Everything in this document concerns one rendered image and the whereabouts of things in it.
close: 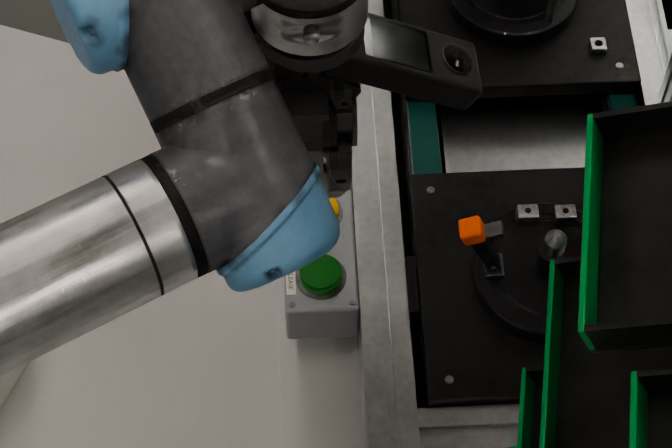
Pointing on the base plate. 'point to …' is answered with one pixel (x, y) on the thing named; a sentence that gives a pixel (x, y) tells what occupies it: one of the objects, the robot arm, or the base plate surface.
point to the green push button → (321, 275)
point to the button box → (328, 324)
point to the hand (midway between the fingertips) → (340, 180)
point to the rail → (383, 267)
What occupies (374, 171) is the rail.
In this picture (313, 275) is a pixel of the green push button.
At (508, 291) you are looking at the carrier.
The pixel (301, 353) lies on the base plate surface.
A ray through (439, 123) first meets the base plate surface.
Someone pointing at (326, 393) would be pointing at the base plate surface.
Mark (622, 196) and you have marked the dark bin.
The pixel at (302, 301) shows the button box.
